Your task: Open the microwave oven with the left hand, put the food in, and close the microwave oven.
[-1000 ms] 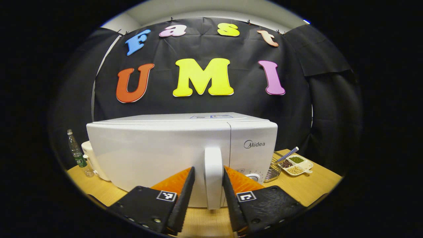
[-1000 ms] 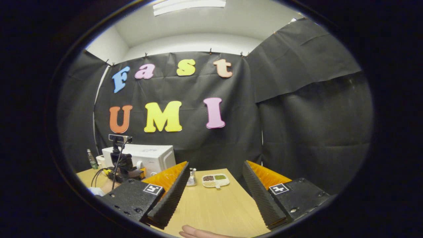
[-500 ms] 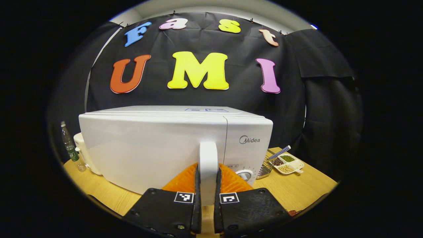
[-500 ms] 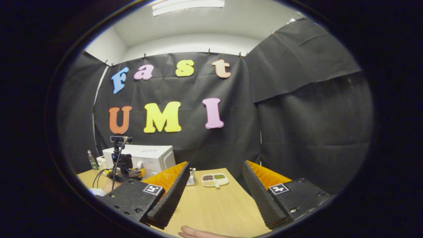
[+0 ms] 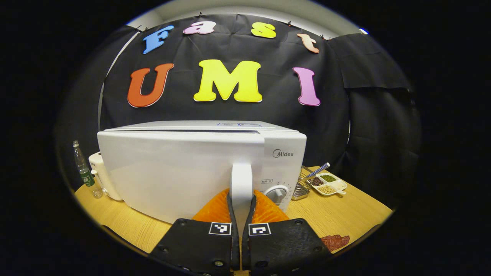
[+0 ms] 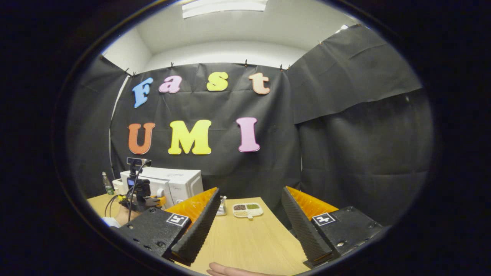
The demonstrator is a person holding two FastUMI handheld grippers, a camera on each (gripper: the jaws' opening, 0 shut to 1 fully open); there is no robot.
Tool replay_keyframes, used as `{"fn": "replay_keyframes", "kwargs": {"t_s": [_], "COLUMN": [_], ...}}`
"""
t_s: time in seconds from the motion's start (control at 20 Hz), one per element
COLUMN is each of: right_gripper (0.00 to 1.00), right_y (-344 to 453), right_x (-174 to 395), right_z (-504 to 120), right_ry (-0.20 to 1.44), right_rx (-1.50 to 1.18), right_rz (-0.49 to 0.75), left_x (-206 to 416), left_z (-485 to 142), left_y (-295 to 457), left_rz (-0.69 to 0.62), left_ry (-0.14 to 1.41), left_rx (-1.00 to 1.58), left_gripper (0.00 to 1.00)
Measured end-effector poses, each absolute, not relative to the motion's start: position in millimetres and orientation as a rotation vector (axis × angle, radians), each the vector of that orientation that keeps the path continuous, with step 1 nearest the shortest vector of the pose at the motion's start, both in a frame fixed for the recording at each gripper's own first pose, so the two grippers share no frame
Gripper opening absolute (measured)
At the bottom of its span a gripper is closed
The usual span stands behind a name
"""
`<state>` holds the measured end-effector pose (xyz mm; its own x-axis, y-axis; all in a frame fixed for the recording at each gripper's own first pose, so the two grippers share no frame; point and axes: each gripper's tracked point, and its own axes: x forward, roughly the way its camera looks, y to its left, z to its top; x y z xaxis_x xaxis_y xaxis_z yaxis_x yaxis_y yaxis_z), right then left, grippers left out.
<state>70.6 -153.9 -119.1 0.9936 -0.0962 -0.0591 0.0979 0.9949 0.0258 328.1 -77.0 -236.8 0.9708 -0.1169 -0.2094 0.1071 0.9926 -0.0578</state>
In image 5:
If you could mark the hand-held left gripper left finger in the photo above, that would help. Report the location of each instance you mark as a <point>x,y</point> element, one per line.
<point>235,249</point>

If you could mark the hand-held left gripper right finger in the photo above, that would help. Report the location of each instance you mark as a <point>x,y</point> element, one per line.
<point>246,249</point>

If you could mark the brown roasted meat piece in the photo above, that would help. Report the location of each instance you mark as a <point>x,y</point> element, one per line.
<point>335,242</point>

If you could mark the white microwave oven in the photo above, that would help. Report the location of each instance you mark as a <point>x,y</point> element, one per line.
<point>172,172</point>

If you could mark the white divided bean plate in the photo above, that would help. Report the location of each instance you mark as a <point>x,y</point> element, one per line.
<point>339,185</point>

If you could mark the white toaster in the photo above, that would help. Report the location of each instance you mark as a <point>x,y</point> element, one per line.
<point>101,172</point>

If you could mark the clear green-label plastic bottle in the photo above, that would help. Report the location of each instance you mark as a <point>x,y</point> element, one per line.
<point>87,178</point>

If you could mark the small ceiling light panel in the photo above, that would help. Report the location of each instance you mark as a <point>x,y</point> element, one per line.
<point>363,31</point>

